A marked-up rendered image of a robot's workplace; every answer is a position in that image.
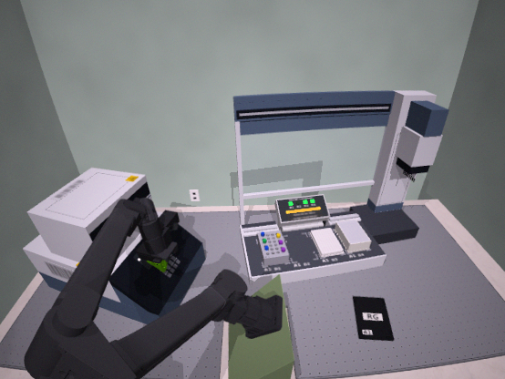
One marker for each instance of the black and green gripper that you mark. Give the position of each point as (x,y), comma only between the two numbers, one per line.
(155,252)

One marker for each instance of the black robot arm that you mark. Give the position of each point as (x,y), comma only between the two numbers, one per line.
(67,345)

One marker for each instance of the white rectangular block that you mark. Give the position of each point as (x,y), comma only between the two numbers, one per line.
(352,236)

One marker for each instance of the black rectangular pad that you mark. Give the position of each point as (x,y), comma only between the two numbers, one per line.
(372,319)

